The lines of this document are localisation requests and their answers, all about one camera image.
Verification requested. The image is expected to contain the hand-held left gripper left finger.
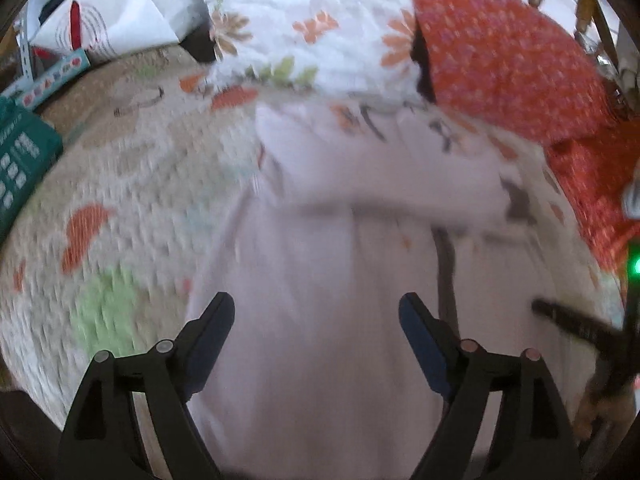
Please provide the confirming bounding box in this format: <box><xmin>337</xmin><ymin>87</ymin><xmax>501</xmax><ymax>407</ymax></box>
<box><xmin>60</xmin><ymin>291</ymin><xmax>236</xmax><ymax>480</ymax></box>

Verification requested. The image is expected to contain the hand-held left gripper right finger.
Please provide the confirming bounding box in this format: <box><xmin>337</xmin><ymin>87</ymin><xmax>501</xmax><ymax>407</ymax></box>
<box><xmin>398</xmin><ymin>291</ymin><xmax>584</xmax><ymax>480</ymax></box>

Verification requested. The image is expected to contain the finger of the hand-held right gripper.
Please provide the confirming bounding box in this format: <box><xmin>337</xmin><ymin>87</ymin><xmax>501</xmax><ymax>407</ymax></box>
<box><xmin>531</xmin><ymin>298</ymin><xmax>622</xmax><ymax>357</ymax></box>

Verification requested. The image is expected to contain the pale pink cloth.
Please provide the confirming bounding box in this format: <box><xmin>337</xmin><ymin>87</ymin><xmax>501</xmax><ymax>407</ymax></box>
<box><xmin>187</xmin><ymin>100</ymin><xmax>601</xmax><ymax>480</ymax></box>

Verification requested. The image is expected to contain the person's right hand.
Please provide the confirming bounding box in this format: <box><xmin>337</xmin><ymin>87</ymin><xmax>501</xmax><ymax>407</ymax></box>
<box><xmin>571</xmin><ymin>372</ymin><xmax>637</xmax><ymax>443</ymax></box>

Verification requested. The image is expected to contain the orange floral cloth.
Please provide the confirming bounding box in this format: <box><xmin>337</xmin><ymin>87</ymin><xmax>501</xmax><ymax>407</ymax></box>
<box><xmin>544</xmin><ymin>122</ymin><xmax>640</xmax><ymax>273</ymax></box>

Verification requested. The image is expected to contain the quilted patchwork bedspread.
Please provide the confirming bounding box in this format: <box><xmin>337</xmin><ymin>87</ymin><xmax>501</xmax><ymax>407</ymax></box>
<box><xmin>0</xmin><ymin>45</ymin><xmax>632</xmax><ymax>480</ymax></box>

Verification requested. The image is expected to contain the orange floral pillow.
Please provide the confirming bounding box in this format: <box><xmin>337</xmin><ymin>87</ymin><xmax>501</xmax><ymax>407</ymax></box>
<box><xmin>412</xmin><ymin>0</ymin><xmax>620</xmax><ymax>145</ymax></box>

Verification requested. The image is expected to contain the flat box with teal edge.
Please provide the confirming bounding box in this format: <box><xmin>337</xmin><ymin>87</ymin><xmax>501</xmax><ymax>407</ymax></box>
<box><xmin>0</xmin><ymin>50</ymin><xmax>92</xmax><ymax>112</ymax></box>

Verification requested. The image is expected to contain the white bag with red print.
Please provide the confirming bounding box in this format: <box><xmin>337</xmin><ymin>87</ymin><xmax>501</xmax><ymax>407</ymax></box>
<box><xmin>34</xmin><ymin>0</ymin><xmax>213</xmax><ymax>63</ymax></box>

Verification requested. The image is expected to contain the perforated metal strip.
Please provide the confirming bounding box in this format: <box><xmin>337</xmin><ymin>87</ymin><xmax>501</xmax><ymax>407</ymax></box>
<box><xmin>14</xmin><ymin>9</ymin><xmax>42</xmax><ymax>83</ymax></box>

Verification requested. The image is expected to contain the white floral pillow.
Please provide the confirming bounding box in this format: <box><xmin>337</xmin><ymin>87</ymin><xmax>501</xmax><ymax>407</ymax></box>
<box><xmin>204</xmin><ymin>0</ymin><xmax>427</xmax><ymax>95</ymax></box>

